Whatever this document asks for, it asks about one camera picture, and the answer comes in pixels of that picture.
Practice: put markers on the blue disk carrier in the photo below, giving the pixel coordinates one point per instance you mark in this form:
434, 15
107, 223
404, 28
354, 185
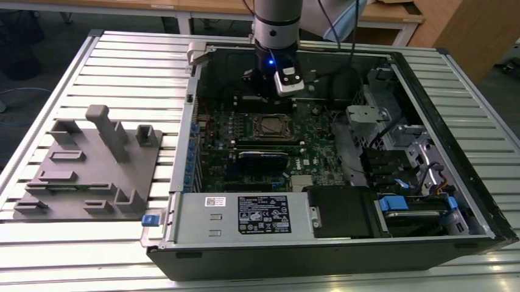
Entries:
392, 203

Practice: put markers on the dark wheeled stand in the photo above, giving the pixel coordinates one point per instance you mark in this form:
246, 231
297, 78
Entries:
513, 65

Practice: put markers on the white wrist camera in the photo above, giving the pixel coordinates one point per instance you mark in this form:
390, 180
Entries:
286, 89

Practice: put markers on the wooden desk white legs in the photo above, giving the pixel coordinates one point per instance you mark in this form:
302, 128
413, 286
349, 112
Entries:
389, 18
121, 2

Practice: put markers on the grey case latch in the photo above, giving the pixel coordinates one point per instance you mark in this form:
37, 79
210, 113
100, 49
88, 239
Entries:
195, 50

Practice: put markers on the black expansion slot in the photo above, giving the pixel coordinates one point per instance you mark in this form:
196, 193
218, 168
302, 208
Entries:
247, 185

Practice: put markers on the blue plastic latch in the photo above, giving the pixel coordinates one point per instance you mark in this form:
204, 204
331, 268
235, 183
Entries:
150, 220

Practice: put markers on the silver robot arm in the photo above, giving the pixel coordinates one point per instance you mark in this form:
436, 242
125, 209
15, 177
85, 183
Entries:
275, 18

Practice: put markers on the green motherboard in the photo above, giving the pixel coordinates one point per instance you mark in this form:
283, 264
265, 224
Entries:
321, 158

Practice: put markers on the silver metal bracket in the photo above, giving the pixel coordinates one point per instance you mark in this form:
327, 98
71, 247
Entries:
361, 117

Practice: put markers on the wooden cabinet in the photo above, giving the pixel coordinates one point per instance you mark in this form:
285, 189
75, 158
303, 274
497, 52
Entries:
478, 30

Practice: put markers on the silver square CPU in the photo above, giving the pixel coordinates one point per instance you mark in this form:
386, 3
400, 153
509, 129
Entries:
273, 125

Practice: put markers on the grey plastic parts rack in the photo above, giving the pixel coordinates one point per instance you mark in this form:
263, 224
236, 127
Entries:
93, 188

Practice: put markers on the black graphics card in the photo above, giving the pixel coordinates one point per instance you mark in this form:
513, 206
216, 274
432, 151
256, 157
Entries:
262, 165

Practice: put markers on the black RAM slot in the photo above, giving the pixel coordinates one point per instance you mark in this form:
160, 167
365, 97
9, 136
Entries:
267, 142
286, 101
267, 148

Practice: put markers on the thin metal locking lever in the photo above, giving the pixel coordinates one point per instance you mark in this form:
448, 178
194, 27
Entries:
271, 115
274, 139

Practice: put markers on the silver hard disk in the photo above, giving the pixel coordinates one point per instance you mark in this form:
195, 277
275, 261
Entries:
410, 214

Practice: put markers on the black open PC case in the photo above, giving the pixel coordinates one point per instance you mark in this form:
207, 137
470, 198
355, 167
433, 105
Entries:
283, 264

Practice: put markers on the metal drive cage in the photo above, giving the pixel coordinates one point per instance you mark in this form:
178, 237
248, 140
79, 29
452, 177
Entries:
410, 137

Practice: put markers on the small silver heatsink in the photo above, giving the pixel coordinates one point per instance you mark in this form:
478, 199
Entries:
301, 180

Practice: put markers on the black plastic bracket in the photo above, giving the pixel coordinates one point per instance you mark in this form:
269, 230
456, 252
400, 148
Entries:
385, 167

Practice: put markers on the silver power supply unit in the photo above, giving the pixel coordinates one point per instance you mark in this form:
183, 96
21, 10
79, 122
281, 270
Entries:
195, 219

